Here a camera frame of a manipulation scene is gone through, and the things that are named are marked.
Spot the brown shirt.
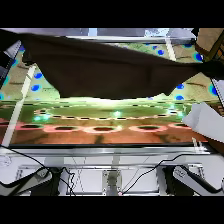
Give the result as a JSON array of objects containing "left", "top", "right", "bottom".
[{"left": 18, "top": 32, "right": 216, "bottom": 101}]

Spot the silver frame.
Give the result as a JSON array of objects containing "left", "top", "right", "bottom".
[{"left": 0, "top": 35, "right": 218, "bottom": 197}]

